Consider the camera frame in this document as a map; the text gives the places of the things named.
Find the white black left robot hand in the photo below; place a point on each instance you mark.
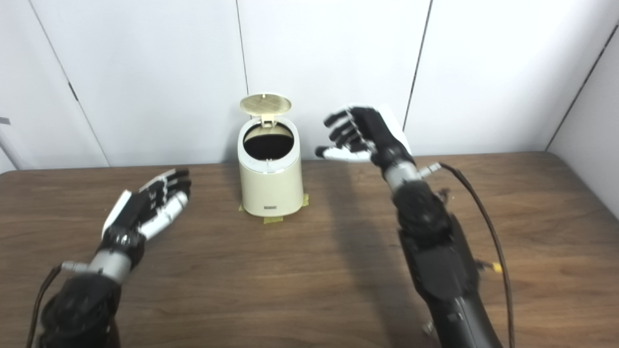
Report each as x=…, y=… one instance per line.
x=138, y=215

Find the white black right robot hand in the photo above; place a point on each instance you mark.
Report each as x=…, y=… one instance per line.
x=375, y=135

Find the round cream bin lid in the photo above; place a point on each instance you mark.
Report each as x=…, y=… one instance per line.
x=266, y=104

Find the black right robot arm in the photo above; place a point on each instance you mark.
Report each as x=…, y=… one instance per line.
x=435, y=261

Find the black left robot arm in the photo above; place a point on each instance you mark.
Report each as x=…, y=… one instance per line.
x=82, y=304

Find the cream-colored bin body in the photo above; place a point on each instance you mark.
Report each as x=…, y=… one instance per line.
x=271, y=188

